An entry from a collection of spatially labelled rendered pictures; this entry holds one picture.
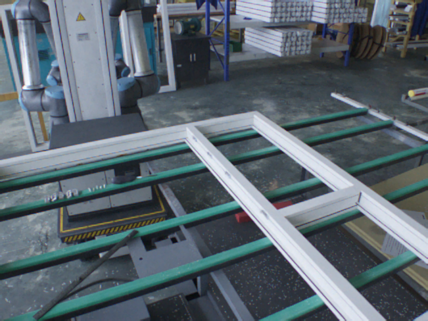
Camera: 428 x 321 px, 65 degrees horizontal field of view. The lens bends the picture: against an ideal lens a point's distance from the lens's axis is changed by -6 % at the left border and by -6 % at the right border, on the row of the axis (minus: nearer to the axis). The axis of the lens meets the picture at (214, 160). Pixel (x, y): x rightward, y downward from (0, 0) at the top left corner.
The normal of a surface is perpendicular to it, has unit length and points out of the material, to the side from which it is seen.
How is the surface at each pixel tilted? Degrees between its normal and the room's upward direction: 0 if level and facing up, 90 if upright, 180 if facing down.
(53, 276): 0
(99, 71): 90
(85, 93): 90
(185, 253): 0
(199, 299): 0
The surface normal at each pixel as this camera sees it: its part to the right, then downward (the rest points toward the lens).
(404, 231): -0.91, 0.21
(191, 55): 0.42, 0.45
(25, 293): 0.00, -0.87
